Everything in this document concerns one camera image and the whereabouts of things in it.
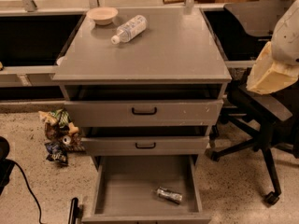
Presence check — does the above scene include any grey drawer cabinet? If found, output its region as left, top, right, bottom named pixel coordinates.
left=51, top=6, right=233, bottom=166

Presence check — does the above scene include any black device at left edge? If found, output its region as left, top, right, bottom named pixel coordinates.
left=0, top=137, right=14, bottom=195

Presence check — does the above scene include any wooden stick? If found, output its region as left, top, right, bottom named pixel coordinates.
left=162, top=0, right=185, bottom=5

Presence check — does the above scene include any beige bowl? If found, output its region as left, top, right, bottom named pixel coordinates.
left=87, top=7, right=118, bottom=25

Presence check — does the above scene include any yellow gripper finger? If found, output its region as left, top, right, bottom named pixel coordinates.
left=246, top=42, right=299, bottom=95

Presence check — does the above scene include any black bar near drawer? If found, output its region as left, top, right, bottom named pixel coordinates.
left=68, top=197, right=78, bottom=224

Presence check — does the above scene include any black cable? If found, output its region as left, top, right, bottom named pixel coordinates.
left=8, top=159, right=48, bottom=224

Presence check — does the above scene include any grey open bottom drawer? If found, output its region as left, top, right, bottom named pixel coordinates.
left=82, top=155, right=210, bottom=224

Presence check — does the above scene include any clear plastic water bottle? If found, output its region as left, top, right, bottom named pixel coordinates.
left=111, top=15, right=148, bottom=45

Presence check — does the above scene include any black office chair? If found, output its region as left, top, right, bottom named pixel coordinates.
left=205, top=0, right=299, bottom=204

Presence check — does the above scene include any blue snack bag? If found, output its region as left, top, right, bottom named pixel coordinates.
left=45, top=142, right=68, bottom=165

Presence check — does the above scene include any small can on floor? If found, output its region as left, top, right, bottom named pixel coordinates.
left=63, top=135, right=71, bottom=145

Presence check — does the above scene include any grey top drawer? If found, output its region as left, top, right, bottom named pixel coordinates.
left=65, top=100, right=223, bottom=127

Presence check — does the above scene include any green chip bag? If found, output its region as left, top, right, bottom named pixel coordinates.
left=38, top=109, right=71, bottom=128

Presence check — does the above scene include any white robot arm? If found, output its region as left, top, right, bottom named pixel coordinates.
left=246, top=0, right=299, bottom=94

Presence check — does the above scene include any brown snack bag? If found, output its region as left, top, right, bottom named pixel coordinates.
left=45, top=122, right=81, bottom=148

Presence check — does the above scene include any grey middle drawer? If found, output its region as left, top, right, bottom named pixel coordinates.
left=82, top=136, right=209, bottom=156

